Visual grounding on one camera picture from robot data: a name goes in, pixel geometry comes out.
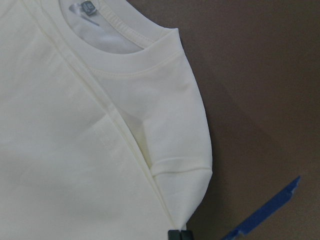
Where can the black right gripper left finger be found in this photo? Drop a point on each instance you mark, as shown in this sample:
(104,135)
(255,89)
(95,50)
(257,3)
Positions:
(174,234)

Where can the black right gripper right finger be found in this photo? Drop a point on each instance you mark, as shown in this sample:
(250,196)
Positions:
(187,235)

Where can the cream long-sleeve cat shirt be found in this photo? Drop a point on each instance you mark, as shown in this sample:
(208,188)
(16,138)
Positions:
(103,131)

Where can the long blue tape line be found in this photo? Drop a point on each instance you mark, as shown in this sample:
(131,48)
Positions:
(265,211)

